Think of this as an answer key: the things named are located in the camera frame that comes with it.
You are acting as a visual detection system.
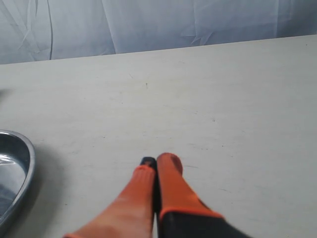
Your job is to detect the round stainless steel tray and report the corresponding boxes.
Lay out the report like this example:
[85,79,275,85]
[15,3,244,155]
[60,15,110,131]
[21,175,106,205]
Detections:
[0,130,36,227]

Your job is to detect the white backdrop curtain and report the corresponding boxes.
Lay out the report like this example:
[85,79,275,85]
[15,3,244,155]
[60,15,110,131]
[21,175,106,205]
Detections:
[0,0,317,64]

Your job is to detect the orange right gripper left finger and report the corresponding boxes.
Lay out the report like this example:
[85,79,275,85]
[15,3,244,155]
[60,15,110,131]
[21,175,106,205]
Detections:
[64,157,157,238]

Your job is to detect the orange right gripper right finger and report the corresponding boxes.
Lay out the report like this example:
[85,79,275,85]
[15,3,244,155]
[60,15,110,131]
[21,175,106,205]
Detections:
[157,153,249,238]

